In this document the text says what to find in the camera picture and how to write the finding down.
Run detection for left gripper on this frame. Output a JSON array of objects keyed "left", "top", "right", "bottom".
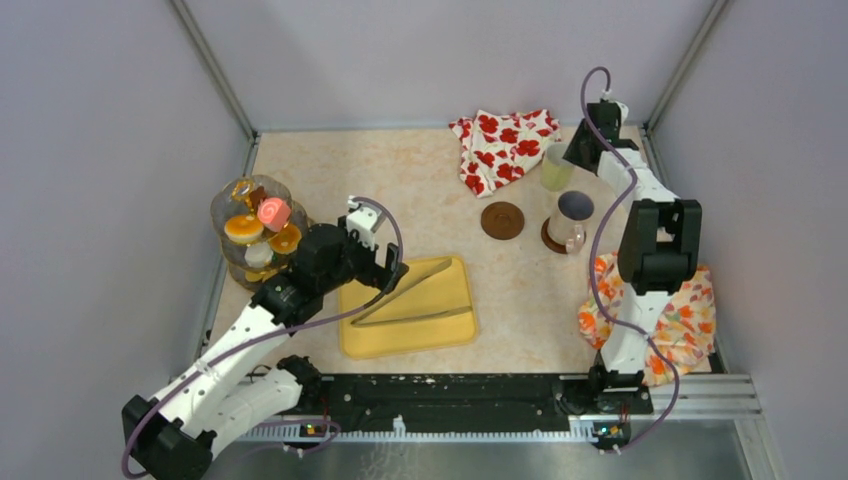
[{"left": 319, "top": 216, "right": 408, "bottom": 294}]

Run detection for pink pearlescent mug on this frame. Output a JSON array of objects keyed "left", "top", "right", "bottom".
[{"left": 547, "top": 190, "right": 594, "bottom": 254}]

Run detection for orange glazed donut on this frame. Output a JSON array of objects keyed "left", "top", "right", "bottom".
[
  {"left": 224, "top": 214, "right": 265, "bottom": 245},
  {"left": 268, "top": 222, "right": 302, "bottom": 255}
]

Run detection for metal serving tongs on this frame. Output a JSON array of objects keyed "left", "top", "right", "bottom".
[{"left": 350, "top": 256, "right": 473, "bottom": 328}]

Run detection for pink swirl roll cake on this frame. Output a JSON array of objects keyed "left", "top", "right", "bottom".
[{"left": 256, "top": 197, "right": 292, "bottom": 232}]

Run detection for three-tier glass dessert stand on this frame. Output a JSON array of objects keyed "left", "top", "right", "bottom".
[{"left": 210, "top": 175, "right": 313, "bottom": 291}]

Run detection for brown star cookie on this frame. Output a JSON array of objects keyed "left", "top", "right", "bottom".
[{"left": 246, "top": 186, "right": 267, "bottom": 212}]

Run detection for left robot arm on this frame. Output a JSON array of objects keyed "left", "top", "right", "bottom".
[{"left": 120, "top": 217, "right": 409, "bottom": 479}]

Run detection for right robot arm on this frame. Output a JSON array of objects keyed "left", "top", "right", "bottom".
[{"left": 564, "top": 99, "right": 702, "bottom": 412}]

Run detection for green mug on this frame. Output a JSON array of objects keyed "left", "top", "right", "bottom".
[{"left": 540, "top": 142, "right": 575, "bottom": 192}]

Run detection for red poppy cloth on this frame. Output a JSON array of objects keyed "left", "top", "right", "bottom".
[{"left": 449, "top": 109, "right": 561, "bottom": 198}]

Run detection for yellow plastic tray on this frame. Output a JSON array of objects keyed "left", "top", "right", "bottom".
[{"left": 339, "top": 255, "right": 479, "bottom": 360}]

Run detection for right brown coaster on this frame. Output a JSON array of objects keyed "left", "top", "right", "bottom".
[{"left": 540, "top": 219, "right": 568, "bottom": 255}]

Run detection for brown coaster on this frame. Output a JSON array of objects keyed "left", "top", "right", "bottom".
[
  {"left": 480, "top": 201, "right": 525, "bottom": 240},
  {"left": 540, "top": 219, "right": 568, "bottom": 255}
]

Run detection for left brown coaster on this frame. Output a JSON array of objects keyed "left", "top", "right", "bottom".
[{"left": 480, "top": 201, "right": 525, "bottom": 240}]

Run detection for orange floral cloth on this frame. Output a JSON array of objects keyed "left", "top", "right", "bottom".
[{"left": 577, "top": 251, "right": 717, "bottom": 386}]

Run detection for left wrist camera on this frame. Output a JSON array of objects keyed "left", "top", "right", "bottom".
[{"left": 343, "top": 196, "right": 386, "bottom": 251}]

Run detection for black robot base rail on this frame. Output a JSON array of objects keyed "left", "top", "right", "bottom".
[{"left": 275, "top": 355, "right": 654, "bottom": 434}]

